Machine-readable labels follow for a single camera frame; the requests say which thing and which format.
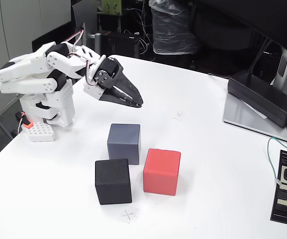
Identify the grey cube block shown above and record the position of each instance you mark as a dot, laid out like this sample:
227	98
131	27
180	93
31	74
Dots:
123	142

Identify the black cube block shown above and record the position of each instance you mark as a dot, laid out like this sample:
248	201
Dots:
112	181

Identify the black computer tower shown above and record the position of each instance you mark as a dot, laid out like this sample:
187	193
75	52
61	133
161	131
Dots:
121	44

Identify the green metal panel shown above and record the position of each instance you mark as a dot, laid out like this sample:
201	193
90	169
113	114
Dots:
111	6

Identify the plastic-wrapped black bin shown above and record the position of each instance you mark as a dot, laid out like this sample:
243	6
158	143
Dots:
170	30

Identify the red cube block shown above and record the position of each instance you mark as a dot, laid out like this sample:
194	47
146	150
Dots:
160	174

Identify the white perforated clamp block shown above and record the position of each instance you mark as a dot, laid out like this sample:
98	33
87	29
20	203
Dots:
41	132

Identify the orange connector clip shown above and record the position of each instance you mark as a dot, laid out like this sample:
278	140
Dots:
27	123

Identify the silver monitor stand base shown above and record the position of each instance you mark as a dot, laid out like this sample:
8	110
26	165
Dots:
242	117

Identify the white paper sheet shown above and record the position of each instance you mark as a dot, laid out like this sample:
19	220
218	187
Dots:
255	110

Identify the black power adapter brick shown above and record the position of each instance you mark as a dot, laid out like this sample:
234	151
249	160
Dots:
260	97

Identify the black monitor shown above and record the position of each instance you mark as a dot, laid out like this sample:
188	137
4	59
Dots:
257	17

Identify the silver monitor stand neck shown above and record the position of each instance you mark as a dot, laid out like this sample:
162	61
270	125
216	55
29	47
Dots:
286	69

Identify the black power strip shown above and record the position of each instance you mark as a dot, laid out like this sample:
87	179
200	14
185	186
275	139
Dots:
283	199

